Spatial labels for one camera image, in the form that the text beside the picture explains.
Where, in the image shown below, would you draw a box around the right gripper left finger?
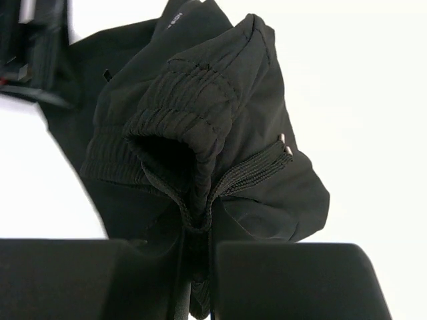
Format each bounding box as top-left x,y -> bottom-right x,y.
1,230 -> 190,320

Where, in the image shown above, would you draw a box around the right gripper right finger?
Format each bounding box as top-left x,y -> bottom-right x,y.
211,231 -> 392,320

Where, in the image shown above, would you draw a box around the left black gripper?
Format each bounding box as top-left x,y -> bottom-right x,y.
1,1 -> 77,109

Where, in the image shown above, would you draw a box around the black shorts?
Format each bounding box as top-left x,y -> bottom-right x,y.
41,1 -> 330,319

